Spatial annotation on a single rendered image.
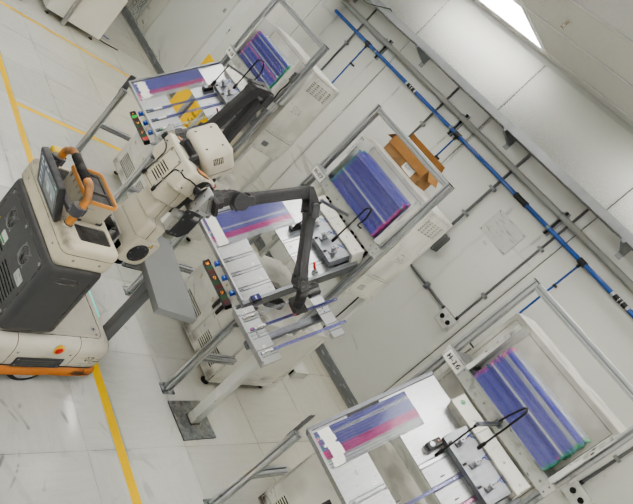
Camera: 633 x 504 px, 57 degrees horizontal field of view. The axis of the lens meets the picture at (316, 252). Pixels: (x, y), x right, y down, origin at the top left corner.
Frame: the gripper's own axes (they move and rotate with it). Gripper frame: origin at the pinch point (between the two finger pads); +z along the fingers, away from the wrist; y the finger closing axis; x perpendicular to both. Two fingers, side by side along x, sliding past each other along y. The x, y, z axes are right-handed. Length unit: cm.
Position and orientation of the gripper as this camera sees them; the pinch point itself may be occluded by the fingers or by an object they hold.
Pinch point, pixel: (294, 313)
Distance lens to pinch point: 300.9
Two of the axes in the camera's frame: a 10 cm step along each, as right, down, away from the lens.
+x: -8.6, 2.6, -4.4
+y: -4.7, -7.6, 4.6
